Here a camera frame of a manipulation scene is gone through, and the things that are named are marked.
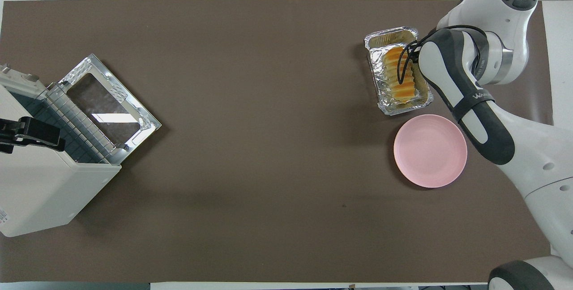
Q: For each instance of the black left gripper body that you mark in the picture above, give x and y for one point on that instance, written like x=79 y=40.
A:
x=38 y=131

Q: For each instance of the aluminium foil tray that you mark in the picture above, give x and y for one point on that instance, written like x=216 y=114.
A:
x=380 y=79

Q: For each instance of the golden bread loaf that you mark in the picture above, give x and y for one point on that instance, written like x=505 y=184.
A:
x=396 y=79

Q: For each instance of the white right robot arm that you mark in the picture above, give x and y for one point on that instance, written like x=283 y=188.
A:
x=515 y=17

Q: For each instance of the white toaster oven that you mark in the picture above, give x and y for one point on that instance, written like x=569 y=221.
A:
x=44 y=191

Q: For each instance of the glass oven door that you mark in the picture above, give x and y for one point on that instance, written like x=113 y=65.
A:
x=105 y=102

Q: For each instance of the brown table mat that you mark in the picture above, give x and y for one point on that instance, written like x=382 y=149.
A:
x=277 y=102

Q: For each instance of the pink round plate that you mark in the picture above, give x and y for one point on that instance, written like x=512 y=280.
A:
x=425 y=155

